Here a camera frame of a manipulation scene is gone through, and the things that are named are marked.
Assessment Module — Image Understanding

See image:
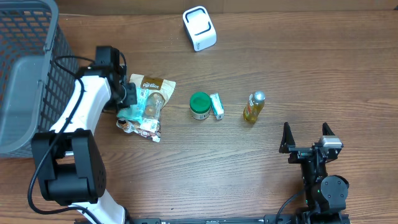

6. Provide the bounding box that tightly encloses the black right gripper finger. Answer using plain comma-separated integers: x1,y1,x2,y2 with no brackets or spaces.
279,122,295,154
322,123,335,136

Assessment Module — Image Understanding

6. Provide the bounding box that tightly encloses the teal white pack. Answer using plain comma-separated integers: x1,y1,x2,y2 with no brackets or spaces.
117,88,149,123

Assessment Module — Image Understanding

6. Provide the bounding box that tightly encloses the brown mushroom packet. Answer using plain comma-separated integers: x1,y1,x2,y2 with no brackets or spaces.
116,73,176,142

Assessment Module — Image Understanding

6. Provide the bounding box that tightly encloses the yellow oil bottle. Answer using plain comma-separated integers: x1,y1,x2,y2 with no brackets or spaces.
243,91,266,124

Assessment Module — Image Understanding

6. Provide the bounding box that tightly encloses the green lid jar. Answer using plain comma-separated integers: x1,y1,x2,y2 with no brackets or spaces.
190,92,211,120

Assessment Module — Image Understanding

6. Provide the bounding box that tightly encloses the green freshening pouch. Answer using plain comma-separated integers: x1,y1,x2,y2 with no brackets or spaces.
210,93,224,120

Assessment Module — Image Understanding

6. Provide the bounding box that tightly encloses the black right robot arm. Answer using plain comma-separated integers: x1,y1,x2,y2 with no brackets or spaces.
275,122,350,224

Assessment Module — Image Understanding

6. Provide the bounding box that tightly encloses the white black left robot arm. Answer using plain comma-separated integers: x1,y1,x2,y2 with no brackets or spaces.
27,46,137,223

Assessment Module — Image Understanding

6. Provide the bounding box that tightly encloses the white barcode scanner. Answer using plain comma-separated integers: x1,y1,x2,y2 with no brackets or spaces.
182,6,217,52

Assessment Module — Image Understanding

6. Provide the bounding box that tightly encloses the dark grey plastic basket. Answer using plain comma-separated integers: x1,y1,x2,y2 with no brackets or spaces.
1,0,78,157

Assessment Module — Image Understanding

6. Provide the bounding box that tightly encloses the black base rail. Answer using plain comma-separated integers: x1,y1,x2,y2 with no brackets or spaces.
126,215,351,224

